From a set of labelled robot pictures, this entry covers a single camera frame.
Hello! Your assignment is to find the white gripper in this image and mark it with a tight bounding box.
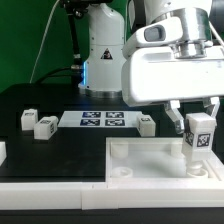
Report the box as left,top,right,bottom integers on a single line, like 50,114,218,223
121,46,224,134

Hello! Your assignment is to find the white square tabletop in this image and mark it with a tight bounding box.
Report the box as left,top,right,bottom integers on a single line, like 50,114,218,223
106,138,219,182

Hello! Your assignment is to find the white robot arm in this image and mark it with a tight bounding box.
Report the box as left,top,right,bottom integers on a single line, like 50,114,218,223
59,0,224,133

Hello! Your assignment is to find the white sheet with tags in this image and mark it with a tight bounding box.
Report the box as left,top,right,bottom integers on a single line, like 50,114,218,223
59,111,140,128

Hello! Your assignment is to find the white front fence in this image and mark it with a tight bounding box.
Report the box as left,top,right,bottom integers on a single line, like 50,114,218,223
0,181,224,210

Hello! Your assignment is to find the white left fence piece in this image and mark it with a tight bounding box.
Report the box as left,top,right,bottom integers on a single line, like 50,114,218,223
0,142,7,166

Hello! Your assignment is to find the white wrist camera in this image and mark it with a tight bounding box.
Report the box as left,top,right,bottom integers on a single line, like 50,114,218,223
122,17,183,58

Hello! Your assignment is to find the black thick cable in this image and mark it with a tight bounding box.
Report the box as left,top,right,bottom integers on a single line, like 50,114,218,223
34,6,84,84

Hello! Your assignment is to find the white thin cable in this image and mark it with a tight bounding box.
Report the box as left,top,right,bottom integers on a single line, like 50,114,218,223
29,0,62,84

